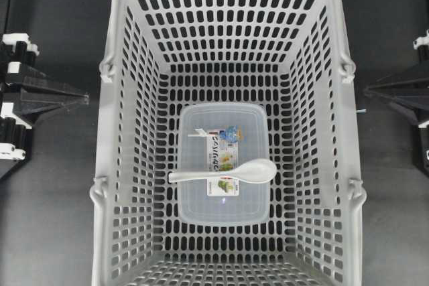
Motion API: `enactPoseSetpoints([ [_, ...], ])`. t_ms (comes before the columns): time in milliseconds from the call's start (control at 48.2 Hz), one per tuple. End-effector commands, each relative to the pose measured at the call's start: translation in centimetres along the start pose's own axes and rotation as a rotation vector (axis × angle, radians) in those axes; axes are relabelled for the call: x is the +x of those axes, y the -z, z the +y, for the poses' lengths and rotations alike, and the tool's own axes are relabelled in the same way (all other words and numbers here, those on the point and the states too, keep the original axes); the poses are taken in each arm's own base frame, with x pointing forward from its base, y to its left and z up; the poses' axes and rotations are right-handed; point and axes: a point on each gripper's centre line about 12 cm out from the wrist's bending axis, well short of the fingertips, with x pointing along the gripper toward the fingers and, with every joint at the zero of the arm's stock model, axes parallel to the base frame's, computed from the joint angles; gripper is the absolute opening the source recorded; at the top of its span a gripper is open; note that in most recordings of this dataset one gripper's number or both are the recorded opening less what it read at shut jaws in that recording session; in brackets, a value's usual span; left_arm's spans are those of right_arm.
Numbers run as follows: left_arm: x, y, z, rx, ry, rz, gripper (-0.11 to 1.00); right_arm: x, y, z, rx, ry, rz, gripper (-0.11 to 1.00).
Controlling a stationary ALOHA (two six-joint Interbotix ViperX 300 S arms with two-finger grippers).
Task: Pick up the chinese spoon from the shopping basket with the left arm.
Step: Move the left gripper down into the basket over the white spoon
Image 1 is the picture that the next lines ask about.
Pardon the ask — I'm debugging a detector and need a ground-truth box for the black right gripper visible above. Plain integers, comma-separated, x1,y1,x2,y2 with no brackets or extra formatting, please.
364,30,428,169

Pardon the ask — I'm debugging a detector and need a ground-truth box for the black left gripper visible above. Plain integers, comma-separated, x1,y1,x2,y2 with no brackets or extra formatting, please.
1,33,90,179

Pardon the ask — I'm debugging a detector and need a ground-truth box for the white chinese ceramic spoon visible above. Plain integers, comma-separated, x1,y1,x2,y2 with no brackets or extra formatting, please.
168,159,277,184

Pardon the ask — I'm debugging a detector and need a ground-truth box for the grey plastic shopping basket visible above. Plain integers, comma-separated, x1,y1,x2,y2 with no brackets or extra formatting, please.
90,0,367,285

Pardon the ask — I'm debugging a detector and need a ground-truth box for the clear plastic food container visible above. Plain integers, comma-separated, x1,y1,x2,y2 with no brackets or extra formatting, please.
175,102,270,226

